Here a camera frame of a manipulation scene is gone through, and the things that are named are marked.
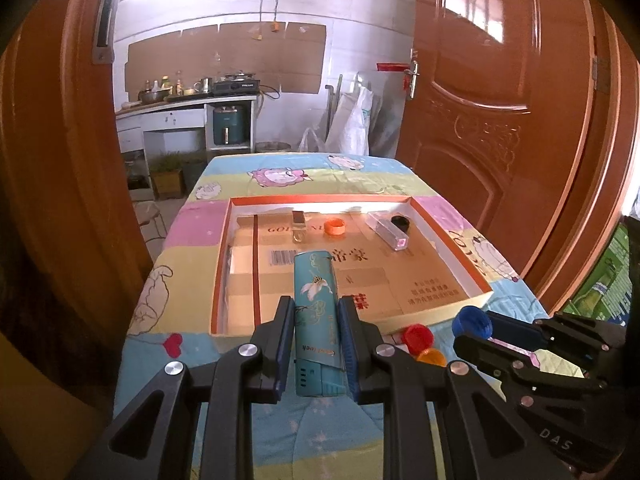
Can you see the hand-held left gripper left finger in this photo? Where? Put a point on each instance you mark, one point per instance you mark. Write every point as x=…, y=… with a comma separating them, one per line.
x=282, y=355

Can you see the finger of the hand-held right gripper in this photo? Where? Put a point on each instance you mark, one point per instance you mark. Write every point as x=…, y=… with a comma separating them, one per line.
x=520, y=332
x=495, y=365

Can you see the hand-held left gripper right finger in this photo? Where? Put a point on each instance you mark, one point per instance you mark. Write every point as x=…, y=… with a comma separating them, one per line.
x=350, y=360

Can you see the blue bottle cap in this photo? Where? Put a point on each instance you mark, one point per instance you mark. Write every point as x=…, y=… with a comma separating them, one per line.
x=472, y=321

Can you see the teal flower-print lighter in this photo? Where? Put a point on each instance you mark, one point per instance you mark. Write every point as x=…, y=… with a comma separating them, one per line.
x=315, y=310

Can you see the yellow-orange bottle cap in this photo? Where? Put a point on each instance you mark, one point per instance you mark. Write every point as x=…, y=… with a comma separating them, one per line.
x=432, y=358

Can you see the shallow orange-rimmed cardboard box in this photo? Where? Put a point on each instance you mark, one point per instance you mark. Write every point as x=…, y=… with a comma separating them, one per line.
x=450, y=310

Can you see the red bottle cap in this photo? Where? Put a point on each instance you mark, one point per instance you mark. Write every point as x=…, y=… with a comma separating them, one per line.
x=417, y=337

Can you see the gold metal lighter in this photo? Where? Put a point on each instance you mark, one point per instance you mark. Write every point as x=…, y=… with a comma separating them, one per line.
x=298, y=225

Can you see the orange bottle cap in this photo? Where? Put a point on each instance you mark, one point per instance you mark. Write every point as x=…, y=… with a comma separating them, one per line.
x=334, y=228

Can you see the clear floral lighter box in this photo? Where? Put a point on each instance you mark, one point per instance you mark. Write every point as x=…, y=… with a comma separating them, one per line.
x=386, y=231

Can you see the black bottle cap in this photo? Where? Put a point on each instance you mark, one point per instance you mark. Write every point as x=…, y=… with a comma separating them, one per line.
x=401, y=222

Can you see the green printed carton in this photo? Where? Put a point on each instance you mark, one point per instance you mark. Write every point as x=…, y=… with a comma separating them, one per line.
x=607, y=280

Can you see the cartoon sheep printed blanket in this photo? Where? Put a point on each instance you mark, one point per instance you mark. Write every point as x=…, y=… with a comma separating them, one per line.
x=300, y=175

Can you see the small metal stool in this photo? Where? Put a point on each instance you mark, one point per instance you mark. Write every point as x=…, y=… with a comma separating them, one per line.
x=150, y=215

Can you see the round woven basket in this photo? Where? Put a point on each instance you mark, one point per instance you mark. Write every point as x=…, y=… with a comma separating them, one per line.
x=272, y=147

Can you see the wooden planter box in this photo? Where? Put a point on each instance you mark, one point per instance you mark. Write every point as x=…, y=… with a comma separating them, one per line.
x=167, y=181

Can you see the clear plastic bag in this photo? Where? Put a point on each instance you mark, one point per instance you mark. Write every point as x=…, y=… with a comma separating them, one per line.
x=312, y=141

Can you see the carved red-brown wooden door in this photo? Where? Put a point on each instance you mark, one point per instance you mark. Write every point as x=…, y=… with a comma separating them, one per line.
x=500, y=110

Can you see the white woven sack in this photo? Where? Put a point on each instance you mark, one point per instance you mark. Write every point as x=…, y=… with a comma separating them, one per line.
x=355, y=120

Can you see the brown wooden panel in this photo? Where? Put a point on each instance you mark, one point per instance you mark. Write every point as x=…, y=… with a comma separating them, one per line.
x=50, y=285

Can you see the white kitchen counter cabinet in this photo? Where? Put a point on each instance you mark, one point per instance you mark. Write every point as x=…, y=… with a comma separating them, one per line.
x=165, y=120

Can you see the metal door hinge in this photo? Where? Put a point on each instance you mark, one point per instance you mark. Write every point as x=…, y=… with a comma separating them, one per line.
x=602, y=75

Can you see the black gas stove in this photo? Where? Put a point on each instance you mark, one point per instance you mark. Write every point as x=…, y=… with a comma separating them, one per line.
x=235, y=85

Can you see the small metal kettle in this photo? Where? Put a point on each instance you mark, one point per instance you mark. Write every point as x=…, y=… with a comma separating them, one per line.
x=204, y=83

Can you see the metal basin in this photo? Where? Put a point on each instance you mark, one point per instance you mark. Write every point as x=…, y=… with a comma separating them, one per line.
x=152, y=95

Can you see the glass oil bottle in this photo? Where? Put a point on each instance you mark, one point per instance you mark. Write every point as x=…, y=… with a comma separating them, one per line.
x=178, y=83

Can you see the red door tag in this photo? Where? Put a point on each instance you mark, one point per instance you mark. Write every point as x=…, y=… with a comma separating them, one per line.
x=390, y=66

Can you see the metal door strike plate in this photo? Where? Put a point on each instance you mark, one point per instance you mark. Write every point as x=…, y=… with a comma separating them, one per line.
x=103, y=25

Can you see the brown cardboard wall covering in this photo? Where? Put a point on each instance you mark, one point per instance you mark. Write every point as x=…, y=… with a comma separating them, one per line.
x=225, y=52

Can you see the red-brown wooden door frame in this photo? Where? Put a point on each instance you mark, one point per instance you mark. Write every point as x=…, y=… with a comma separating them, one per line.
x=60, y=85

